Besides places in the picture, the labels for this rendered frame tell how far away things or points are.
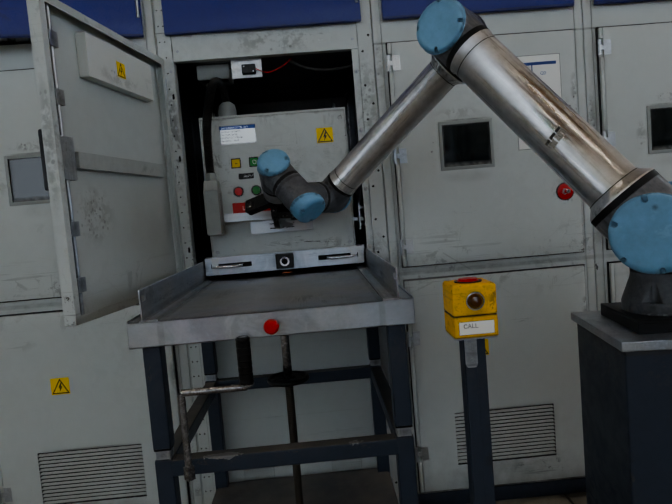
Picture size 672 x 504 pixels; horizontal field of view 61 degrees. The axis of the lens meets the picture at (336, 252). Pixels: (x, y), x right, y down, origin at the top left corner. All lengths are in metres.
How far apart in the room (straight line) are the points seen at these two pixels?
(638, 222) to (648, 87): 1.11
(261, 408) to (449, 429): 0.64
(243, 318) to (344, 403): 0.84
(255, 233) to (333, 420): 0.69
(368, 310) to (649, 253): 0.55
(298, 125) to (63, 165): 0.83
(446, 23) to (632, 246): 0.59
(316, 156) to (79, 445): 1.25
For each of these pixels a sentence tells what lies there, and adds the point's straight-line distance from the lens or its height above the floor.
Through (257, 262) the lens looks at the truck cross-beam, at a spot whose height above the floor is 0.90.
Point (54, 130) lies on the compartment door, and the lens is 1.43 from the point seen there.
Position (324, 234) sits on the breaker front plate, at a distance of 1.95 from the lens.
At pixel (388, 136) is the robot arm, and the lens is 1.55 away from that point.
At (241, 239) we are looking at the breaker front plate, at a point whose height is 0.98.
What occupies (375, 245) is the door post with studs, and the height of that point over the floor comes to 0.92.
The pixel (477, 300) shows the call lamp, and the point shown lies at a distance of 1.04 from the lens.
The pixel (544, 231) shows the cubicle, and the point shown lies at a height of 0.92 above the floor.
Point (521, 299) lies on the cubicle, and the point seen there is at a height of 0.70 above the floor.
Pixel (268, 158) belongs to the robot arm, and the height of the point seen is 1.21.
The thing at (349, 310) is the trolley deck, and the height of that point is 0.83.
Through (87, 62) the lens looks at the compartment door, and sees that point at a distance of 1.61.
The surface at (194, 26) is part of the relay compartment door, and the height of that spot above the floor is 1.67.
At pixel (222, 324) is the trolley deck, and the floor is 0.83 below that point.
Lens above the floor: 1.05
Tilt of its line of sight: 4 degrees down
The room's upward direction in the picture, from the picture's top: 5 degrees counter-clockwise
